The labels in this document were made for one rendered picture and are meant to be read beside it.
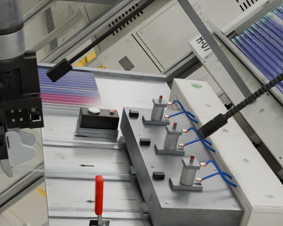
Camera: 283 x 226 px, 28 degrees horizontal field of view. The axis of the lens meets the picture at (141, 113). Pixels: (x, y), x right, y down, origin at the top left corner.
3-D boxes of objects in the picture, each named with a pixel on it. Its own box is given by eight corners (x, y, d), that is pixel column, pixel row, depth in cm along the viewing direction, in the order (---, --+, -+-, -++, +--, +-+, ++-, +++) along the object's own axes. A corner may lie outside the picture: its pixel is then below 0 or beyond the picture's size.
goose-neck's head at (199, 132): (197, 134, 80) (223, 115, 80) (194, 128, 82) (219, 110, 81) (204, 142, 81) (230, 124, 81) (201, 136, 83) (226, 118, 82)
